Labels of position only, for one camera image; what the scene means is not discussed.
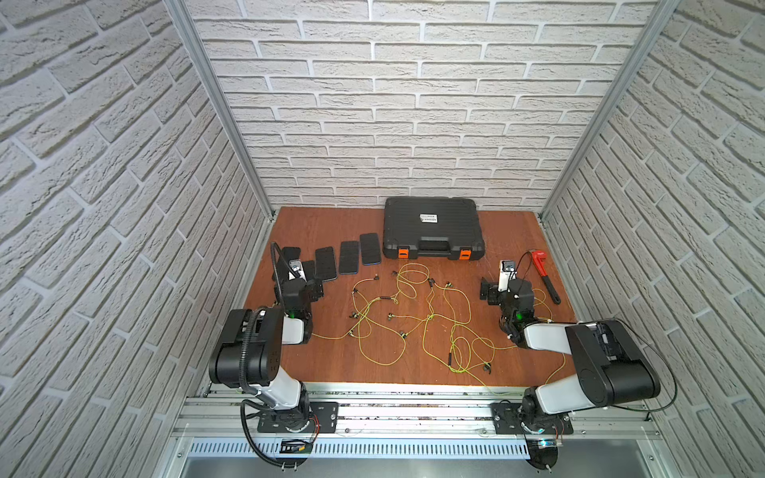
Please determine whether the black smartphone blue edge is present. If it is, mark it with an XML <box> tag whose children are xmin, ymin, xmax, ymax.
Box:
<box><xmin>360</xmin><ymin>233</ymin><xmax>382</xmax><ymax>266</ymax></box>

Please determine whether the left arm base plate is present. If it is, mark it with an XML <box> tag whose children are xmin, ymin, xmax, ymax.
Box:
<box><xmin>257</xmin><ymin>402</ymin><xmax>340</xmax><ymax>434</ymax></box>

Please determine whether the black plastic tool case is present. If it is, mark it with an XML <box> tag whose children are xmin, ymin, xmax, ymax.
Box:
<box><xmin>382</xmin><ymin>196</ymin><xmax>486</xmax><ymax>261</ymax></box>

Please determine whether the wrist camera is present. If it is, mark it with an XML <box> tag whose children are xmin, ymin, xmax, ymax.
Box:
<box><xmin>498</xmin><ymin>260</ymin><xmax>517</xmax><ymax>292</ymax></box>
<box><xmin>288</xmin><ymin>259</ymin><xmax>306</xmax><ymax>281</ymax></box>

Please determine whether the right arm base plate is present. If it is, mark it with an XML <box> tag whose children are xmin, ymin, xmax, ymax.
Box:
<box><xmin>489</xmin><ymin>400</ymin><xmax>574</xmax><ymax>436</ymax></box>

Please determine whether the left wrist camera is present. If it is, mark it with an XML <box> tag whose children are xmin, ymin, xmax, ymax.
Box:
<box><xmin>288</xmin><ymin>259</ymin><xmax>306</xmax><ymax>281</ymax></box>

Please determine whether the red pipe wrench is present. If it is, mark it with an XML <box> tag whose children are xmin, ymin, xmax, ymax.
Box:
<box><xmin>531</xmin><ymin>250</ymin><xmax>562</xmax><ymax>305</ymax></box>

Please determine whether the yellow-green earphone cables tangle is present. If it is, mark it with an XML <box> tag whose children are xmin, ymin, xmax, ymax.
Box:
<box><xmin>310</xmin><ymin>261</ymin><xmax>569</xmax><ymax>390</ymax></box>

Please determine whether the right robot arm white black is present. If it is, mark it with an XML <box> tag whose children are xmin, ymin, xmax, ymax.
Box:
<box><xmin>479</xmin><ymin>279</ymin><xmax>661</xmax><ymax>434</ymax></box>

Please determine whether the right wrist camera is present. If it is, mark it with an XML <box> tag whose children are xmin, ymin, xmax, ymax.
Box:
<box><xmin>498</xmin><ymin>260</ymin><xmax>517</xmax><ymax>292</ymax></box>

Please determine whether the aluminium rail frame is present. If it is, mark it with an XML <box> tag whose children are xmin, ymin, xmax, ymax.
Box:
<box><xmin>171</xmin><ymin>382</ymin><xmax>663</xmax><ymax>440</ymax></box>

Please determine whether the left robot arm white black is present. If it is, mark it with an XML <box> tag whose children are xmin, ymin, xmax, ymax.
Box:
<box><xmin>208</xmin><ymin>278</ymin><xmax>318</xmax><ymax>432</ymax></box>

